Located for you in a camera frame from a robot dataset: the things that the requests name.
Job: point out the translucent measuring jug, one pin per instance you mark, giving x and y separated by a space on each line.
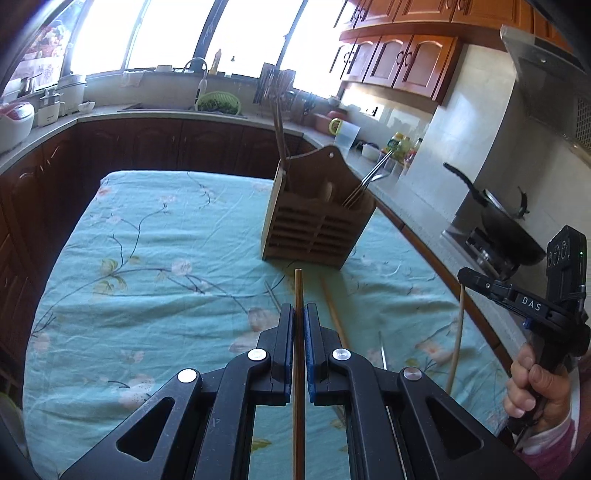
347 137

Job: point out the knife rack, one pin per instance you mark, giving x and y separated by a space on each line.
272 85

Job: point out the curved sink faucet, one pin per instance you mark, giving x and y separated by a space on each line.
196 62

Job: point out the kitchen window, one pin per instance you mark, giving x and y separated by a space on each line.
175 32

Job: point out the wooden upper cabinets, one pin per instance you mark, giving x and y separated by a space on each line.
415 55

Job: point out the person's right forearm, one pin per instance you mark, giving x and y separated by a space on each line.
554 447

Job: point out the white food container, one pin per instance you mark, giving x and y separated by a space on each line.
370 152

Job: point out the black wok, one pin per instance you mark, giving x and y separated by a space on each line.
508 230

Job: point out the tropical fruit wall poster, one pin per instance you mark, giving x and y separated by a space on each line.
41 60

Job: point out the wooden utensil holder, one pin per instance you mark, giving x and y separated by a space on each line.
314 221

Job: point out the person's right hand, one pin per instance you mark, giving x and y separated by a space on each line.
551 397

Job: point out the green colander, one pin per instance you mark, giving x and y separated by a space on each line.
219 102

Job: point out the small white cooker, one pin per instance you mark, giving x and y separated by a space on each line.
50 110

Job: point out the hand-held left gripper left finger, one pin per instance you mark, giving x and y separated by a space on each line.
288 350

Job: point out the green mug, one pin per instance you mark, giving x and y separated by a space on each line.
334 125

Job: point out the white rag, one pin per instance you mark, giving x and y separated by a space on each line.
130 79

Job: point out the steel range hood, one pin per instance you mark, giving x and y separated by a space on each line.
549 92

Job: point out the teal floral tablecloth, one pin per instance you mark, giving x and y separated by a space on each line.
161 286

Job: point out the yellow dish soap bottle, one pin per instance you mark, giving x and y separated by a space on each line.
215 62

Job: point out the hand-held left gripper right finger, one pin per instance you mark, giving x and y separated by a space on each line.
310 350

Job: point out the small white bowl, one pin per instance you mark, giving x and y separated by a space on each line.
86 107

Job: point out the white pink rice cooker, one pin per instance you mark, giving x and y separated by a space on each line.
16 127

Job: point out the white steamer pot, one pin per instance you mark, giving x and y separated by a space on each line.
71 94

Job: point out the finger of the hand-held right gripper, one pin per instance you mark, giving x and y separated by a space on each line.
489 288

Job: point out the yellow oil bottle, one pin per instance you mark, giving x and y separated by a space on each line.
405 150
391 145

